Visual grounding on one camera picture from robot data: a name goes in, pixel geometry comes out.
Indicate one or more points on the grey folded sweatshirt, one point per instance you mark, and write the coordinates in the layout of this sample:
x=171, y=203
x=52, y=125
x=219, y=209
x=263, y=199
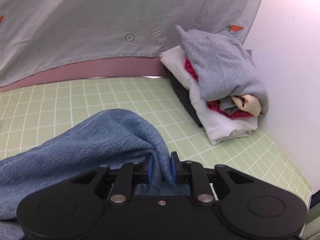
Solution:
x=223, y=66

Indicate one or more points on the white folded garment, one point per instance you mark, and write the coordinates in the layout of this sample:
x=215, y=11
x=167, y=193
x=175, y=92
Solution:
x=217, y=126

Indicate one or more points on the dark grey folded garment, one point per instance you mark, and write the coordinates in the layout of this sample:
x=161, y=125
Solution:
x=183, y=96

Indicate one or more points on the beige folded garment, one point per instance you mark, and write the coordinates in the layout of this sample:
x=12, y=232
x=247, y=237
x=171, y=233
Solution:
x=248, y=103

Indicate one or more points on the grey carrot print sheet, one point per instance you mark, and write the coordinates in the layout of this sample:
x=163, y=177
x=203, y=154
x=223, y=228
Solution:
x=39, y=35

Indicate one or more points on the pink headboard panel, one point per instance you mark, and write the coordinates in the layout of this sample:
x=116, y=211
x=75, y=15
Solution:
x=101, y=68

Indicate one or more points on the blue denim jeans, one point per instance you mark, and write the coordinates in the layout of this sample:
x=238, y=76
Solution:
x=112, y=137

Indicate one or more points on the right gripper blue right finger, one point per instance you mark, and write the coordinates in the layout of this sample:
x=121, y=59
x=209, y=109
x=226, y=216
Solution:
x=193, y=174

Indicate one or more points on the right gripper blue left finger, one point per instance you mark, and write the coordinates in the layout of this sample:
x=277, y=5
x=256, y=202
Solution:
x=126, y=178

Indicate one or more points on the green grid bed sheet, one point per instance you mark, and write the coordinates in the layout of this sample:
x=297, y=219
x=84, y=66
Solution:
x=35, y=114

